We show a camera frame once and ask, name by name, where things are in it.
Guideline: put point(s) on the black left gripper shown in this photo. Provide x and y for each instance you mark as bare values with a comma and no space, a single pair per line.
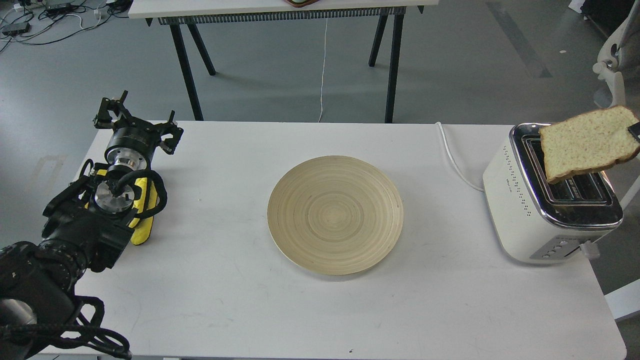
133,145

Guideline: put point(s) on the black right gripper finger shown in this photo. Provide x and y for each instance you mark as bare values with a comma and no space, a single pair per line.
634,131

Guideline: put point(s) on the slice of white bread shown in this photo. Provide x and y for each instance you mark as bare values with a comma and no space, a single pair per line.
588,143

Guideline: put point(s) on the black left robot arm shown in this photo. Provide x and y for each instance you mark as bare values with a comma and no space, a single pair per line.
39,304

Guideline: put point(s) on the white chrome toaster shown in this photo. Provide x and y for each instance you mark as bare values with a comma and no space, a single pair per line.
542,223

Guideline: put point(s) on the white office chair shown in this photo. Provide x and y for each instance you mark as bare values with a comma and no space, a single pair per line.
617,63

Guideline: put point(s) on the yellow banana toy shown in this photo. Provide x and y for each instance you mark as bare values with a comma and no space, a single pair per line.
134,198

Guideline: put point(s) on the brown object on far table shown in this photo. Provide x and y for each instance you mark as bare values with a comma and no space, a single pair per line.
300,3

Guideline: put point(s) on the round wooden plate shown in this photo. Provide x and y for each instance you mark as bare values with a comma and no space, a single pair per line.
335,215

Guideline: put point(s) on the white table with black legs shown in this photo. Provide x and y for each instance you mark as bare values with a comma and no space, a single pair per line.
205,31

